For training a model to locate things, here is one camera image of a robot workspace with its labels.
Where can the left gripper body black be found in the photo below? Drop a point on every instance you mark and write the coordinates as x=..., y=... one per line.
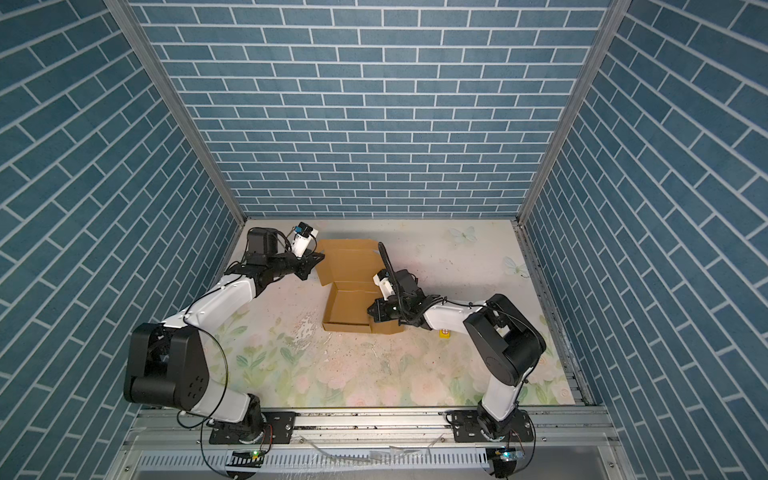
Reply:
x=298, y=267

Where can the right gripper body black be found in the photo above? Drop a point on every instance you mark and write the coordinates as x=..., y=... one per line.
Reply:
x=388, y=310

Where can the brown cardboard paper box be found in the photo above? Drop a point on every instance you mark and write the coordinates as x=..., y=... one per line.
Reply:
x=349, y=267

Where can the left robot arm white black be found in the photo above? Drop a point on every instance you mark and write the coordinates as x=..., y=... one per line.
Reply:
x=167, y=365

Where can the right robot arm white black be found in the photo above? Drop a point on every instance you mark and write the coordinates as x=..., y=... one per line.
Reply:
x=508, y=344

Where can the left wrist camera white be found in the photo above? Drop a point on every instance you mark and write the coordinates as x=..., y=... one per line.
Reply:
x=303, y=236

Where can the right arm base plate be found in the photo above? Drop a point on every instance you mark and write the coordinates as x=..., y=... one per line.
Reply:
x=475, y=426

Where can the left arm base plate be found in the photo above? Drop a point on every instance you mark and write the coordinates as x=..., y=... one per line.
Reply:
x=266, y=428

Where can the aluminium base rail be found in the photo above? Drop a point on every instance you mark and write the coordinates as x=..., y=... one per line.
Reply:
x=554, y=442

